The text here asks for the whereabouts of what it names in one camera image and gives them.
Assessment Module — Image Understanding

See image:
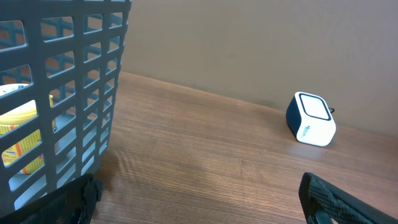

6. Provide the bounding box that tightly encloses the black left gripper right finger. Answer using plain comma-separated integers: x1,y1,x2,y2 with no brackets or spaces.
298,172,397,224

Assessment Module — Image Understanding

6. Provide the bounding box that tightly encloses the white barcode scanner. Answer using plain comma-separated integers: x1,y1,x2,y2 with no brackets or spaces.
285,91,336,147

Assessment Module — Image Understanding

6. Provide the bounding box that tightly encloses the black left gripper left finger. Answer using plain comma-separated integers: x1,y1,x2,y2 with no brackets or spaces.
1,174,104,224

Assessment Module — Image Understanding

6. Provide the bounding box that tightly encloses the yellow lidded jar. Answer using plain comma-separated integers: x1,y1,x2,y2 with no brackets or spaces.
0,83,57,175

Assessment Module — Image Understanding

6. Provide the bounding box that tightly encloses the grey plastic laundry basket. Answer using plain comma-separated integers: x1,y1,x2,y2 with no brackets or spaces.
1,0,132,216

